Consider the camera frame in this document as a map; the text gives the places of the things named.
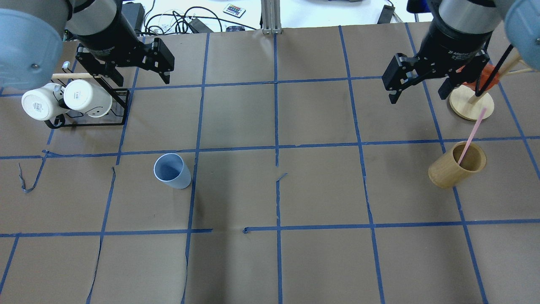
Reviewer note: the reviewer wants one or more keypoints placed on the small remote control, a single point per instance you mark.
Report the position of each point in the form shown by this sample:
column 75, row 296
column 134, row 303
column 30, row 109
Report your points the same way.
column 234, row 10

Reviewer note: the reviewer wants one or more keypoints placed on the black wire mug rack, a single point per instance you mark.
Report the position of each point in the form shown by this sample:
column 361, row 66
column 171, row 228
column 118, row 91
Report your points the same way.
column 117, row 115

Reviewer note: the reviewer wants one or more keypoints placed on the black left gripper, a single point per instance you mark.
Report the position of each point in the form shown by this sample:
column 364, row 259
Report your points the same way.
column 104, row 37

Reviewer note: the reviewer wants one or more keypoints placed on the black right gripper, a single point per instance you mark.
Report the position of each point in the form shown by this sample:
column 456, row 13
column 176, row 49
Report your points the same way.
column 450, row 43

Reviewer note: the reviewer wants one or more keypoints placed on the bamboo cylinder holder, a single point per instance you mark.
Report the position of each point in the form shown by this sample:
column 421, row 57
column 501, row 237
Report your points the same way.
column 450, row 169

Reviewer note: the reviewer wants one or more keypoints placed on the light blue plastic cup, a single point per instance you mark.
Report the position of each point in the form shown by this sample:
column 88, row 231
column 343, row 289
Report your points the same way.
column 173, row 171

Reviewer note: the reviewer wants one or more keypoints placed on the aluminium frame post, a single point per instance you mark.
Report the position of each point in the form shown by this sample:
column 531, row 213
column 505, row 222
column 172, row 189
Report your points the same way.
column 271, row 17

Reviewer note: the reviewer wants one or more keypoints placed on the white mug outer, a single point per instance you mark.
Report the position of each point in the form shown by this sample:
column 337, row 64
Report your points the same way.
column 44, row 103

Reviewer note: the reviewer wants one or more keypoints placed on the wooden cup tree stand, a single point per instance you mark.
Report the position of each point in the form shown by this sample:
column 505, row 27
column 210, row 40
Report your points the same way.
column 467, row 105

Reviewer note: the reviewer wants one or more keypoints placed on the white mug inner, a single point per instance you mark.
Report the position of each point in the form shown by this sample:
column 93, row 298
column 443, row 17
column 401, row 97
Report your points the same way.
column 87, row 98

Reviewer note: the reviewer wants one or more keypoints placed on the orange cup on stand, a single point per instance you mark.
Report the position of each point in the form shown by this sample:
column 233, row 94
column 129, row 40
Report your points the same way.
column 484, row 76

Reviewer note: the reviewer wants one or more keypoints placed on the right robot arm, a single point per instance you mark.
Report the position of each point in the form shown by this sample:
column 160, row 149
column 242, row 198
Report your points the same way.
column 454, row 45

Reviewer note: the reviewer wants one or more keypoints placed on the white mug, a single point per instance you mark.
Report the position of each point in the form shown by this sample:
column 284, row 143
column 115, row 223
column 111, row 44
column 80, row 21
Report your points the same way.
column 87, row 98
column 44, row 103

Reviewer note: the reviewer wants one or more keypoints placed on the black power adapter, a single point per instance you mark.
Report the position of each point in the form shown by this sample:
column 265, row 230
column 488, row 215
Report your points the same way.
column 197, row 26

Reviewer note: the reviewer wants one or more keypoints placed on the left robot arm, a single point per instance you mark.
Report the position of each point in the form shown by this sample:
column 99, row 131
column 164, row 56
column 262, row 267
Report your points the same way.
column 31, row 33

